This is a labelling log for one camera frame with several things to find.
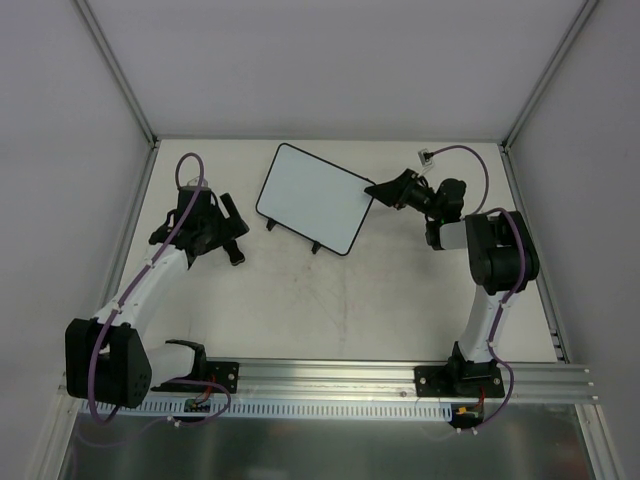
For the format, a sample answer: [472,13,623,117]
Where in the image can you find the aluminium mounting rail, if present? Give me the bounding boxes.
[58,355,600,404]

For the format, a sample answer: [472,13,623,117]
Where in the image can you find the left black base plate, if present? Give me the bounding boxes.
[152,360,240,394]

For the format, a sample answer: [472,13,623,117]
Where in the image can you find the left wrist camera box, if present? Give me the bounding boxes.
[184,177,209,189]

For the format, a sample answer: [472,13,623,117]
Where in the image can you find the black felt whiteboard eraser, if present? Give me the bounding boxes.
[227,249,246,266]

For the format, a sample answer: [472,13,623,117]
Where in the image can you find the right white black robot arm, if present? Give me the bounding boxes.
[365,169,540,398]

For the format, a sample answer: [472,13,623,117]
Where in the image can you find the purple cable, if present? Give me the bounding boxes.
[74,153,234,449]
[427,144,526,436]

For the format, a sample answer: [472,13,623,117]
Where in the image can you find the aluminium frame post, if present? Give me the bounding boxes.
[72,0,157,147]
[500,0,600,150]

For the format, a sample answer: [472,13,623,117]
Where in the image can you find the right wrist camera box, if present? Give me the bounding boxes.
[418,149,434,168]

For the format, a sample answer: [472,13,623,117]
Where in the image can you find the white whiteboard black frame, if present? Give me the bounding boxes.
[255,143,375,256]

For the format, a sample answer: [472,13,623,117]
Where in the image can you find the left aluminium frame post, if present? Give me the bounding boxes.
[72,0,157,147]

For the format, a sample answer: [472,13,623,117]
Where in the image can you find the metal easel stand black feet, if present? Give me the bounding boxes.
[266,217,323,255]

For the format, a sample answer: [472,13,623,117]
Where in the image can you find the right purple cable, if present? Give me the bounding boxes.
[427,144,526,436]

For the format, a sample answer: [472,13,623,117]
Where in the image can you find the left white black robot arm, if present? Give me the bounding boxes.
[65,186,249,408]

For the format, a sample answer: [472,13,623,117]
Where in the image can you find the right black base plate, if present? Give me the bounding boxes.
[413,364,505,399]

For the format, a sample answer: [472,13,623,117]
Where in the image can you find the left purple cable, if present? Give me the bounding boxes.
[74,153,234,449]

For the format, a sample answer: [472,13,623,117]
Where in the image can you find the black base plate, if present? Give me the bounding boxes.
[152,360,240,394]
[413,364,505,399]

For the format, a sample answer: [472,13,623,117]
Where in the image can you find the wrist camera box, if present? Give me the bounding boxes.
[184,177,209,189]
[418,149,434,168]

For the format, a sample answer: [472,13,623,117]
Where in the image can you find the right aluminium frame post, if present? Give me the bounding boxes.
[500,0,600,150]

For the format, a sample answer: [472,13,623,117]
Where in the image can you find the white slotted cable duct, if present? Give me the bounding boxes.
[79,397,454,421]

